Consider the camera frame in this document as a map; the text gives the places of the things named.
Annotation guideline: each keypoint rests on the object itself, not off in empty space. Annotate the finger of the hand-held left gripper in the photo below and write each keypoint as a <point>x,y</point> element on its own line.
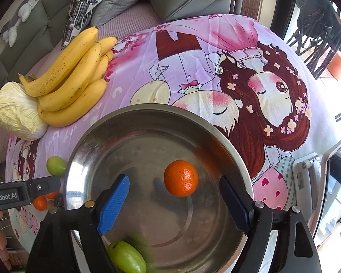
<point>44,187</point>

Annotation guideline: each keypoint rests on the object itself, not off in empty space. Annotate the stainless steel bowl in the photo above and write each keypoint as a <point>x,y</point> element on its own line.
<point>147,153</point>

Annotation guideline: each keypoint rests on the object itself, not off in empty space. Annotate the orange tangerine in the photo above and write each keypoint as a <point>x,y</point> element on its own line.
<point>51,195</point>
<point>39,203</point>
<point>181,178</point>

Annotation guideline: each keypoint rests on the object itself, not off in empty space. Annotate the yellow banana bunch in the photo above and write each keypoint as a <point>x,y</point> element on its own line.
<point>71,76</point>

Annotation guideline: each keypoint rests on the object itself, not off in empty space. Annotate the green jujube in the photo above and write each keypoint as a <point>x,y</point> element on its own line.
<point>56,165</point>
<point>126,257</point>

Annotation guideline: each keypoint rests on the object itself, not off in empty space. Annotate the black white patterned pillow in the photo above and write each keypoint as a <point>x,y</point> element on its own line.
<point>82,8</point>

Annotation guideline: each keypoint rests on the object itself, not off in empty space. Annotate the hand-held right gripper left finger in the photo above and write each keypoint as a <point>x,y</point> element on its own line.
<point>113,204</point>

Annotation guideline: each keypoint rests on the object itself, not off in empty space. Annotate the pink quilted seat mat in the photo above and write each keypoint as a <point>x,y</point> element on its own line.
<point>130,20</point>

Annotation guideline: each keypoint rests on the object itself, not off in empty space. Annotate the grey white plush toy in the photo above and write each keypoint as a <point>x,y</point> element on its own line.
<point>21,14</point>

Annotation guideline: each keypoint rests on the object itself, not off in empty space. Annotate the pink printed blanket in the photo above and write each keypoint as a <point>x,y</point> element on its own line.
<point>315,119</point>

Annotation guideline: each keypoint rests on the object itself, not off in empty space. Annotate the grey fabric pillow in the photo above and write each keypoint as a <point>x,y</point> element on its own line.
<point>122,0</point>

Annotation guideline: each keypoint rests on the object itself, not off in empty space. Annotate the person's left hand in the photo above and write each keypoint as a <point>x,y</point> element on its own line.
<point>3,247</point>

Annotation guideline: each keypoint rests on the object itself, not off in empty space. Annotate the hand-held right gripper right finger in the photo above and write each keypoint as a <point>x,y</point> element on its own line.
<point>235,204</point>

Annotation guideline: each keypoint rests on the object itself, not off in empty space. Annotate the grey sofa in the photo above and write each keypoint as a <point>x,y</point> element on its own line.
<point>22,34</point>

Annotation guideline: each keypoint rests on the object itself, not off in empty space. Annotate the dark metal chair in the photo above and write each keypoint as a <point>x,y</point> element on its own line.
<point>315,14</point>

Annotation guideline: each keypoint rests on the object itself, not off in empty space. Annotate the dark door frame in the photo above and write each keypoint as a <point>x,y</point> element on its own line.
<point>284,5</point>

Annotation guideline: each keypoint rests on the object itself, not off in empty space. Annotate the napa cabbage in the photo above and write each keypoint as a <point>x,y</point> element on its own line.
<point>17,113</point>

